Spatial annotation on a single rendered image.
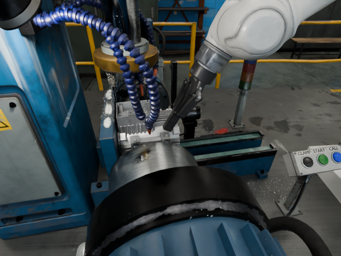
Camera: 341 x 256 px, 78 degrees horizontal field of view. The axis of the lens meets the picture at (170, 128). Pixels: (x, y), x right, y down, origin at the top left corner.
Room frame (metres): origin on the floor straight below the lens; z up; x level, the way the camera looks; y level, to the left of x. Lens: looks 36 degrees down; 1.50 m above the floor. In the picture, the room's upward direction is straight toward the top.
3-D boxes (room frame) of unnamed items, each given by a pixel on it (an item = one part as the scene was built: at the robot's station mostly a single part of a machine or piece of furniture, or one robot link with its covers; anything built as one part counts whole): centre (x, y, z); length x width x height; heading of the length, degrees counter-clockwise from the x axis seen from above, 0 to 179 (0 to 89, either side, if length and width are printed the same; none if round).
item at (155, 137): (0.62, 0.08, 1.01); 0.20 x 0.19 x 0.19; 101
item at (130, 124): (0.61, 0.12, 1.11); 0.12 x 0.11 x 0.07; 101
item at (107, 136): (0.59, 0.24, 0.97); 0.30 x 0.11 x 0.34; 11
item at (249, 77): (1.02, -0.39, 1.10); 0.06 x 0.06 x 0.04
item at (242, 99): (1.02, -0.39, 1.01); 0.08 x 0.08 x 0.42; 11
